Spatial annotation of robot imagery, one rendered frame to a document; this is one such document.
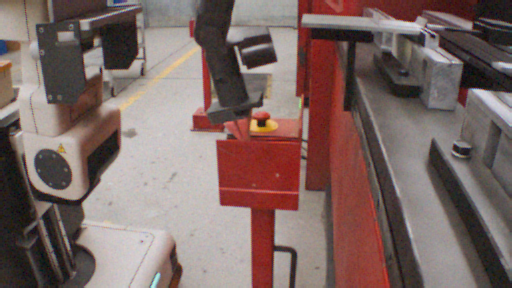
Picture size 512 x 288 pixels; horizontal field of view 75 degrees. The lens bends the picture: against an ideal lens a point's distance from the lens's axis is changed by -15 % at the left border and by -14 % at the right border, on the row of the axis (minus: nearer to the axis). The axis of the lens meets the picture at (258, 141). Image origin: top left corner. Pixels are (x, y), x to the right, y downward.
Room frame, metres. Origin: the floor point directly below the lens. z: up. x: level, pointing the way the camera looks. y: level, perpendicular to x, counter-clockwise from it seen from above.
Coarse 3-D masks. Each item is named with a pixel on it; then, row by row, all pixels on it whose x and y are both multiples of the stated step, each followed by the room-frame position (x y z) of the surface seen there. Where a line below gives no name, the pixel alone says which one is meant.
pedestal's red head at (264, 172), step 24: (288, 120) 0.83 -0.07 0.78; (216, 144) 0.66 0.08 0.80; (240, 144) 0.65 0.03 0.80; (264, 144) 0.65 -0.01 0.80; (288, 144) 0.64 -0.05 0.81; (240, 168) 0.65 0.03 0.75; (264, 168) 0.65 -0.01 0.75; (288, 168) 0.64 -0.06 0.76; (240, 192) 0.65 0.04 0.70; (264, 192) 0.65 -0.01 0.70; (288, 192) 0.64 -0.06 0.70
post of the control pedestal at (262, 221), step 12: (252, 216) 0.72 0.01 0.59; (264, 216) 0.72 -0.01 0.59; (252, 228) 0.72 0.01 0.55; (264, 228) 0.72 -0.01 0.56; (252, 240) 0.72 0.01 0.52; (264, 240) 0.72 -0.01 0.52; (252, 252) 0.72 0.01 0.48; (264, 252) 0.72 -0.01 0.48; (252, 264) 0.72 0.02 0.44; (264, 264) 0.72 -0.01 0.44; (252, 276) 0.72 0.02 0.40; (264, 276) 0.72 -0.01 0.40
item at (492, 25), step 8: (472, 24) 0.93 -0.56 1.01; (480, 24) 0.89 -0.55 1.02; (488, 24) 0.85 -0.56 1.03; (496, 24) 0.83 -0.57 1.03; (504, 24) 0.83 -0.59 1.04; (464, 32) 0.87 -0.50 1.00; (472, 32) 0.87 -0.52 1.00; (480, 32) 0.86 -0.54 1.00; (488, 32) 0.83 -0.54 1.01; (496, 32) 0.82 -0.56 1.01; (504, 32) 0.81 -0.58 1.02; (488, 40) 0.82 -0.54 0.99; (496, 40) 0.82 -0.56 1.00; (504, 40) 0.81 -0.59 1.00
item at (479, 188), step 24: (432, 144) 0.45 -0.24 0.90; (456, 168) 0.37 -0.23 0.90; (480, 168) 0.36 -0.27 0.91; (456, 192) 0.34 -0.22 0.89; (480, 192) 0.31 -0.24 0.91; (504, 192) 0.31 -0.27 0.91; (480, 216) 0.27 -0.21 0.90; (504, 216) 0.27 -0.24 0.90; (480, 240) 0.25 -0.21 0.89; (504, 240) 0.23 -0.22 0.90; (504, 264) 0.20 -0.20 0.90
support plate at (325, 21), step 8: (304, 16) 0.97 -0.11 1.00; (312, 16) 0.97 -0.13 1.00; (320, 16) 0.98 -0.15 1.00; (328, 16) 0.98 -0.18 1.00; (336, 16) 0.99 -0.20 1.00; (344, 16) 1.00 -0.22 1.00; (352, 16) 1.00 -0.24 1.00; (304, 24) 0.84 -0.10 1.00; (312, 24) 0.84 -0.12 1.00; (320, 24) 0.84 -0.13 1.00; (328, 24) 0.84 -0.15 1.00; (336, 24) 0.84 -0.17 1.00; (344, 24) 0.84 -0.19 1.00; (352, 24) 0.84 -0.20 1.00; (360, 24) 0.85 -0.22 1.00; (368, 24) 0.86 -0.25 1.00; (392, 32) 0.82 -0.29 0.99; (400, 32) 0.82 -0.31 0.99; (408, 32) 0.81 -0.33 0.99; (416, 32) 0.81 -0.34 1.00
